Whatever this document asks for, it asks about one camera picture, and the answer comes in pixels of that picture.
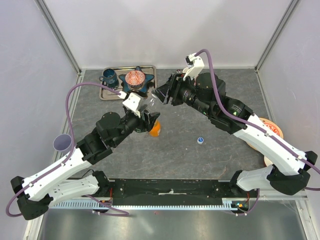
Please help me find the blue star-shaped plate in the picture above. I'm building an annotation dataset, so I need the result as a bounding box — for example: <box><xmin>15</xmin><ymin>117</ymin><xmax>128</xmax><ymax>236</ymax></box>
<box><xmin>118</xmin><ymin>66</ymin><xmax>155</xmax><ymax>94</ymax></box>

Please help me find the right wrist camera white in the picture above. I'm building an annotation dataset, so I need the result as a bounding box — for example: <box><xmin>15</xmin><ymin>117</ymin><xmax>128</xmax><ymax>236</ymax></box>
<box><xmin>182</xmin><ymin>53</ymin><xmax>205</xmax><ymax>81</ymax></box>

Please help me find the purple cup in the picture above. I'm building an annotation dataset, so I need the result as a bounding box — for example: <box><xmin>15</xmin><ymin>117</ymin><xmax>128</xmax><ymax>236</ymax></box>
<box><xmin>53</xmin><ymin>133</ymin><xmax>72</xmax><ymax>153</ymax></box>

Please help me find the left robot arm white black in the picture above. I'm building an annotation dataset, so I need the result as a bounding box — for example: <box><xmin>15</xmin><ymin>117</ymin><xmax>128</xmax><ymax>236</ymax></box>
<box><xmin>10</xmin><ymin>109</ymin><xmax>160</xmax><ymax>220</ymax></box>

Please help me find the metal tray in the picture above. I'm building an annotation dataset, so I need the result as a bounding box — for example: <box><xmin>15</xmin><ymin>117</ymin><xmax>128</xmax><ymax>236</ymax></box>
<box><xmin>112</xmin><ymin>65</ymin><xmax>157</xmax><ymax>98</ymax></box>

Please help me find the water bottle green label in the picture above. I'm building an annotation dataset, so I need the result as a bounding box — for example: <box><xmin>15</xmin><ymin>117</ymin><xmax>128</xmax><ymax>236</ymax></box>
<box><xmin>139</xmin><ymin>94</ymin><xmax>161</xmax><ymax>114</ymax></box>

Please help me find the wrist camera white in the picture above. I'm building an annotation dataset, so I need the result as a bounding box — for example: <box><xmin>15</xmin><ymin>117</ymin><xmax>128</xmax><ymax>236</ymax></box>
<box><xmin>182</xmin><ymin>53</ymin><xmax>205</xmax><ymax>81</ymax></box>
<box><xmin>118</xmin><ymin>91</ymin><xmax>144</xmax><ymax>118</ymax></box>

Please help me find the white bowl red rim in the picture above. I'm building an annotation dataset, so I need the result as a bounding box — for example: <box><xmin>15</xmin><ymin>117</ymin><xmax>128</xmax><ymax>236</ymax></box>
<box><xmin>263</xmin><ymin>156</ymin><xmax>273</xmax><ymax>167</ymax></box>

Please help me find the blue white bottle cap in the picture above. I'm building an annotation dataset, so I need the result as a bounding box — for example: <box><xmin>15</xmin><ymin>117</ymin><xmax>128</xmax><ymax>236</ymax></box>
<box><xmin>197</xmin><ymin>137</ymin><xmax>204</xmax><ymax>145</ymax></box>

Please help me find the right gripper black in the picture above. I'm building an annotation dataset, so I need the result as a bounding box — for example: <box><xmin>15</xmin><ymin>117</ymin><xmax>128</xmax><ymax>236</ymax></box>
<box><xmin>152</xmin><ymin>71</ymin><xmax>213</xmax><ymax>117</ymax></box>

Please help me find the orange juice bottle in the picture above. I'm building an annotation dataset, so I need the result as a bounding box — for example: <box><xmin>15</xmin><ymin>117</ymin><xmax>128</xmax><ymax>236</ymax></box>
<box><xmin>149</xmin><ymin>120</ymin><xmax>161</xmax><ymax>137</ymax></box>

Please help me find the beige plate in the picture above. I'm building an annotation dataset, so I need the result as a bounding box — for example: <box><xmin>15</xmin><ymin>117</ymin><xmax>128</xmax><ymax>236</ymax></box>
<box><xmin>242</xmin><ymin>114</ymin><xmax>284</xmax><ymax>152</ymax></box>

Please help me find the slotted cable duct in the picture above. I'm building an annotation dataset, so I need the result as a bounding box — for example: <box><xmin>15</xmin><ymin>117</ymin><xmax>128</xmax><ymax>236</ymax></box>
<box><xmin>50</xmin><ymin>198</ymin><xmax>250</xmax><ymax>212</ymax></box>

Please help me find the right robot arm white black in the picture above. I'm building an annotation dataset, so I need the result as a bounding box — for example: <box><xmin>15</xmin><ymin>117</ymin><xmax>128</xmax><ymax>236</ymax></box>
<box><xmin>152</xmin><ymin>72</ymin><xmax>318</xmax><ymax>197</ymax></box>

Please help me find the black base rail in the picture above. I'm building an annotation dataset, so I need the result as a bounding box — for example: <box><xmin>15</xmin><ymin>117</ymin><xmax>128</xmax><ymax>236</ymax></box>
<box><xmin>91</xmin><ymin>178</ymin><xmax>258</xmax><ymax>206</ymax></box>

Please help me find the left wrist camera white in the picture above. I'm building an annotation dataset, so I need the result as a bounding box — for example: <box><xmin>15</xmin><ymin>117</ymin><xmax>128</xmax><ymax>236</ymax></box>
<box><xmin>118</xmin><ymin>91</ymin><xmax>144</xmax><ymax>118</ymax></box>

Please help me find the blue mug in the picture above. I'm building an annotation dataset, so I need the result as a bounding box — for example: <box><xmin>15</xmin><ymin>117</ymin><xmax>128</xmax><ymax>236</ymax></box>
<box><xmin>99</xmin><ymin>68</ymin><xmax>119</xmax><ymax>85</ymax></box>

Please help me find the red white patterned bowl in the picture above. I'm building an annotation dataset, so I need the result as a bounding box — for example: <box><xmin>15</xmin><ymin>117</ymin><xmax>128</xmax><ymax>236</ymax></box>
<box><xmin>263</xmin><ymin>121</ymin><xmax>283</xmax><ymax>138</ymax></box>

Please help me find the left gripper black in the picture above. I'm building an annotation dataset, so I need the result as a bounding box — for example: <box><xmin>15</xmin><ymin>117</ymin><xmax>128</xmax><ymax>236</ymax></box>
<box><xmin>112</xmin><ymin>104</ymin><xmax>161</xmax><ymax>147</ymax></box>

